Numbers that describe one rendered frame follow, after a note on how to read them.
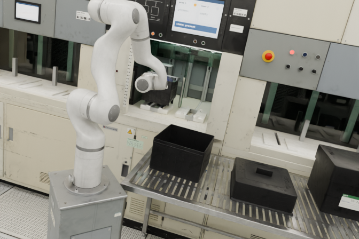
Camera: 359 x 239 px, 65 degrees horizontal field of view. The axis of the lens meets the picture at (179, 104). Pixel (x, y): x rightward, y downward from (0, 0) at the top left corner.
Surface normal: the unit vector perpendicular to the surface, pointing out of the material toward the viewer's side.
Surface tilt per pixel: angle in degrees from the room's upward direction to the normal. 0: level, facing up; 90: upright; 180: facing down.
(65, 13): 90
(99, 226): 90
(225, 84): 90
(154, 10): 90
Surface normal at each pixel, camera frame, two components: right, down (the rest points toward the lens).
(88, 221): 0.52, 0.32
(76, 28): -0.22, 0.22
